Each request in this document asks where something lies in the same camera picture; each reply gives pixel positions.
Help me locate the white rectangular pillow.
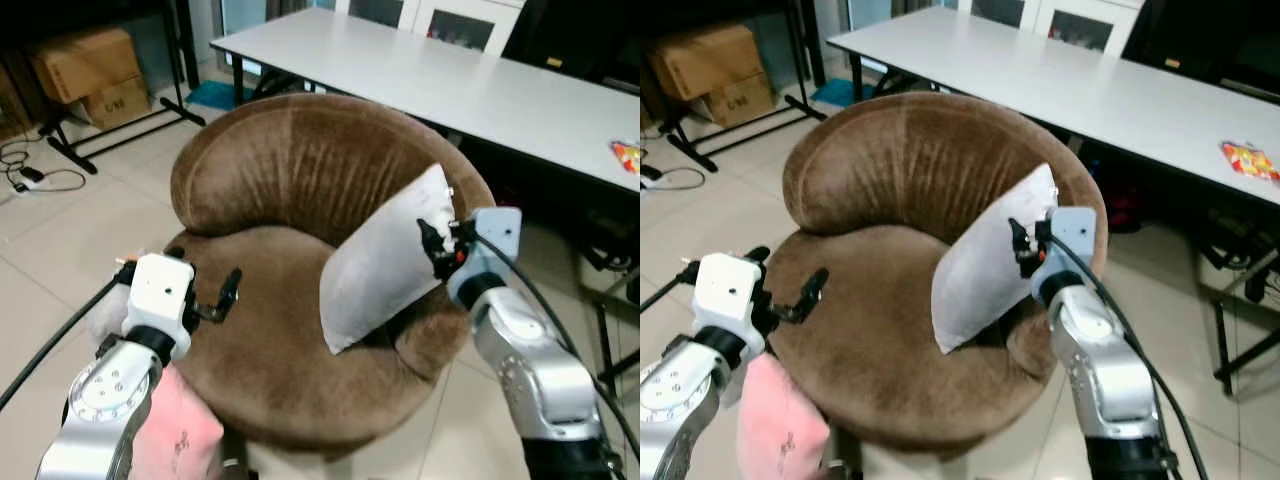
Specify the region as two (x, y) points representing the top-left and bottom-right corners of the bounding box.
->
(931, 163), (1060, 356)
(319, 163), (458, 356)

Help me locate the brown round velvet sofa chair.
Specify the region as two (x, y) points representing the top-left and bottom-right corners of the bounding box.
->
(783, 92), (1110, 453)
(168, 92), (498, 453)

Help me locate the pink pillow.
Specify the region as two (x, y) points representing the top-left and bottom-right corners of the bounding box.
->
(128, 364), (226, 480)
(737, 352), (832, 480)

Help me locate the black metal rack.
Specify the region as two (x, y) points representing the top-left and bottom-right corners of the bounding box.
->
(0, 0), (207, 177)
(640, 0), (830, 174)

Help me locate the long white table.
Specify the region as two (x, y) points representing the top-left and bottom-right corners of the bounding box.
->
(827, 8), (1280, 208)
(210, 8), (641, 192)

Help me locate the small printed cardboard box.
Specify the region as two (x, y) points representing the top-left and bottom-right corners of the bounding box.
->
(704, 71), (777, 129)
(74, 77), (154, 132)

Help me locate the teal mat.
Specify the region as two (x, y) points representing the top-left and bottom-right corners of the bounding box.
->
(184, 79), (257, 112)
(809, 77), (877, 110)

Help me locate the large brown cardboard box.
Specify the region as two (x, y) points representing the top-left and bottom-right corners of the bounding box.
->
(29, 26), (147, 105)
(647, 23), (767, 102)

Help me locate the white glass-door cabinet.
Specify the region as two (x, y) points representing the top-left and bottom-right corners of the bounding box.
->
(334, 0), (527, 57)
(955, 0), (1147, 57)

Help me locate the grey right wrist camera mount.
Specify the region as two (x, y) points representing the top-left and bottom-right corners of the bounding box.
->
(455, 207), (524, 293)
(1040, 207), (1099, 288)

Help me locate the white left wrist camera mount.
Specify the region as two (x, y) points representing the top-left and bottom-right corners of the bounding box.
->
(121, 253), (197, 337)
(692, 253), (768, 337)

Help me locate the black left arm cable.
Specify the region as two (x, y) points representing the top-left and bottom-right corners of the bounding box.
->
(640, 260), (701, 315)
(0, 272), (129, 413)

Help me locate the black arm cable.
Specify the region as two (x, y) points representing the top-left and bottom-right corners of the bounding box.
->
(468, 231), (641, 463)
(1048, 233), (1213, 480)
(640, 260), (701, 315)
(0, 272), (129, 413)

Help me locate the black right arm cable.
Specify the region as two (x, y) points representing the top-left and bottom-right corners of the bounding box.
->
(1048, 233), (1213, 480)
(468, 231), (641, 463)

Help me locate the white power strip with cable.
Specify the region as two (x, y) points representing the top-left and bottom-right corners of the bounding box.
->
(0, 138), (90, 197)
(640, 150), (708, 194)

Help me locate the black metal frame stand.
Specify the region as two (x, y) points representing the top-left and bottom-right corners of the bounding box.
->
(1194, 232), (1280, 398)
(574, 232), (641, 403)

